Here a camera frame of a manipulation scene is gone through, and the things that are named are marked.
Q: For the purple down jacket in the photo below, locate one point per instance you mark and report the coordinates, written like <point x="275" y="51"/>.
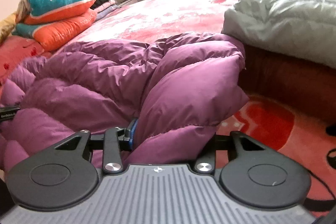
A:
<point x="178" y="89"/>

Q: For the light green quilted jacket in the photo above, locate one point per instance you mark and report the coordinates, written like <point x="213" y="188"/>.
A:
<point x="300" y="28"/>

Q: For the pink heart-print pillow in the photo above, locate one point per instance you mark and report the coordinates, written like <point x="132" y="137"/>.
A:
<point x="14" y="50"/>

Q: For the folded clothes stack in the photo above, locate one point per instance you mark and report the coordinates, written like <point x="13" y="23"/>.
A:
<point x="103" y="8"/>

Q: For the yellow floral pillow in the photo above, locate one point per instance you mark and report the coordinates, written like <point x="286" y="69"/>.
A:
<point x="6" y="26"/>

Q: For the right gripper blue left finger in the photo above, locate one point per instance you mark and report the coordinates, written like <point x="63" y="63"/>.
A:
<point x="116" y="140"/>

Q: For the orange teal folded quilt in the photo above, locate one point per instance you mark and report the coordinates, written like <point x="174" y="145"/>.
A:
<point x="53" y="23"/>

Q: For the dark red jacket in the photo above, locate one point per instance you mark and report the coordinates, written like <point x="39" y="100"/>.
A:
<point x="301" y="84"/>

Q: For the pink heart-print bed cover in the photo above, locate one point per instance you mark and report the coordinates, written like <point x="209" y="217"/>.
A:
<point x="275" y="124"/>

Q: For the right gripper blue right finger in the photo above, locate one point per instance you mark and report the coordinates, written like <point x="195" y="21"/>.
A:
<point x="206" y="160"/>

